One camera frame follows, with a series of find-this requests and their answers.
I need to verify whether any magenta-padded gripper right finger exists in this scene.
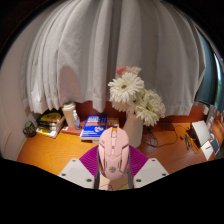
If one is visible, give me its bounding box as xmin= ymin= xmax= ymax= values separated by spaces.
xmin=128 ymin=145 xmax=170 ymax=190

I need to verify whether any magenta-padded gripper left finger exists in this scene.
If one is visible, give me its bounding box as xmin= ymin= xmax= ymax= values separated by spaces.
xmin=57 ymin=145 xmax=101 ymax=190

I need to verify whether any pale pink computer mouse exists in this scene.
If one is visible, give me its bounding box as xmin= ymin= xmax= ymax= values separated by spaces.
xmin=97 ymin=126 xmax=131 ymax=182

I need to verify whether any reddish brown book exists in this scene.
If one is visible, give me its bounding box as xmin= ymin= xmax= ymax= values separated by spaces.
xmin=60 ymin=124 xmax=83 ymax=136

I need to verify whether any white pitcher vase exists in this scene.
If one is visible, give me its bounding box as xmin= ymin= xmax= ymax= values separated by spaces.
xmin=122 ymin=111 xmax=144 ymax=149

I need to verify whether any blue book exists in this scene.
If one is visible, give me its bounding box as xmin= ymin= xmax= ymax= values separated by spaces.
xmin=79 ymin=114 xmax=109 ymax=139

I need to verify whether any clear spray bottle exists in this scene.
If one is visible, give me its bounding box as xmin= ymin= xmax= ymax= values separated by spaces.
xmin=72 ymin=109 xmax=82 ymax=131

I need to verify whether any cream tumbler with lid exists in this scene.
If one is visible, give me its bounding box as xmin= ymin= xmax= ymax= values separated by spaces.
xmin=61 ymin=101 xmax=78 ymax=128

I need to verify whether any orange book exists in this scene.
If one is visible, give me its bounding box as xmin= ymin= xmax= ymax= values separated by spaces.
xmin=81 ymin=117 xmax=120 ymax=144

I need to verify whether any yellow and black book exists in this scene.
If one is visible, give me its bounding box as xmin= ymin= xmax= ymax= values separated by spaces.
xmin=39 ymin=111 xmax=64 ymax=124

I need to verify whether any white paper sheet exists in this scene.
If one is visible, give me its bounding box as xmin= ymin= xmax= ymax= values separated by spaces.
xmin=199 ymin=141 xmax=214 ymax=161

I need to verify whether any dark mug with green inside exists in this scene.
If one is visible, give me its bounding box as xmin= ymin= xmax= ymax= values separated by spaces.
xmin=22 ymin=120 xmax=37 ymax=138

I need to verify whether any white laptop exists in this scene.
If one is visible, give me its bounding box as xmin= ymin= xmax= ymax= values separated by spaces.
xmin=190 ymin=120 xmax=212 ymax=147

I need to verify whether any white daisy bouquet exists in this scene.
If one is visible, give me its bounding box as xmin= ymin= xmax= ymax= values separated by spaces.
xmin=107 ymin=65 xmax=167 ymax=128

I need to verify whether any white curtain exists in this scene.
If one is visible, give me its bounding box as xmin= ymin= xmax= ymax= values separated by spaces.
xmin=19 ymin=0 xmax=208 ymax=118

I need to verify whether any black cable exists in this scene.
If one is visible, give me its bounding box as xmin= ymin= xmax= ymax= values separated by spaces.
xmin=143 ymin=123 xmax=188 ymax=148

